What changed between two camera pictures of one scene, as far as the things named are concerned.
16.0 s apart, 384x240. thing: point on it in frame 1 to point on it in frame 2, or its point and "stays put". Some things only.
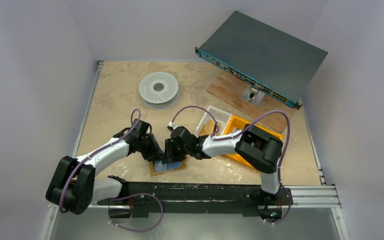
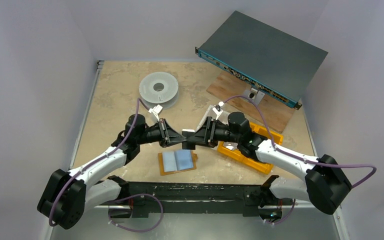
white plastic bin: x=207 y=126 stays put
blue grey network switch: x=278 y=64 stays put
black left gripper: x=155 y=153 to x=168 y=137
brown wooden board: x=273 y=113 stays put
